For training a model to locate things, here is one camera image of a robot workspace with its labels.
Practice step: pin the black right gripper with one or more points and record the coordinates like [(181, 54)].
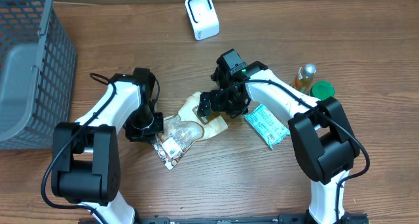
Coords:
[(217, 96)]

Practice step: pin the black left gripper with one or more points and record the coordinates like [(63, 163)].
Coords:
[(144, 128)]

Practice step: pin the teal wet wipes packet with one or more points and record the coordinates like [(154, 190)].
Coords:
[(267, 125)]

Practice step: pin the brown snack pouch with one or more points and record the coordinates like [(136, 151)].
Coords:
[(185, 128)]

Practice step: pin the yellow oil bottle silver cap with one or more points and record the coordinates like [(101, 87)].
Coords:
[(304, 77)]

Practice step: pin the green lid white jar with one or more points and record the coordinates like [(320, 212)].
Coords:
[(322, 90)]

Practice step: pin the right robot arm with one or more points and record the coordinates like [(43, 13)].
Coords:
[(323, 140)]

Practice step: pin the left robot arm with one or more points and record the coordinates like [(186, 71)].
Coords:
[(85, 168)]

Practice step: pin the white barcode scanner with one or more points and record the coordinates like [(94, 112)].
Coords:
[(203, 18)]

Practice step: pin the grey plastic mesh basket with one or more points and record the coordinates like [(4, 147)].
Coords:
[(38, 67)]

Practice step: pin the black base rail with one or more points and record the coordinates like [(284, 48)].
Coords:
[(226, 220)]

